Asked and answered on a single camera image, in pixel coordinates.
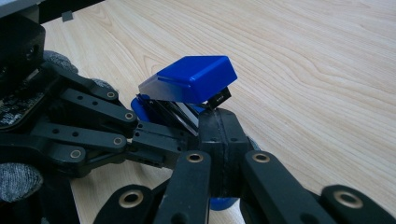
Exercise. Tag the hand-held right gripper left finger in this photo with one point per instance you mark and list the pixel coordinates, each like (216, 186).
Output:
(214, 133)

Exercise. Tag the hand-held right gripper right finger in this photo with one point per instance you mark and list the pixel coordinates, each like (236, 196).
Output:
(232, 140)

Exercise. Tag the blue stapler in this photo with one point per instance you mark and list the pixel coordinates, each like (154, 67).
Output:
(193, 77)

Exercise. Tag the grey tape strip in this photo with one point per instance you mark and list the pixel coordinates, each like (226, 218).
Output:
(67, 16)

